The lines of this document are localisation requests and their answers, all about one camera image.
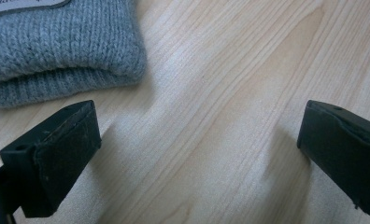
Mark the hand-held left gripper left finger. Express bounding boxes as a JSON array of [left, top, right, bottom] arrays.
[[0, 100, 103, 218]]

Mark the grey knitted glove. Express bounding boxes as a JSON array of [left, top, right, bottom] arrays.
[[0, 0, 149, 110]]

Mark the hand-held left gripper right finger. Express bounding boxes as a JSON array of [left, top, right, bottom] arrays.
[[296, 100, 370, 217]]

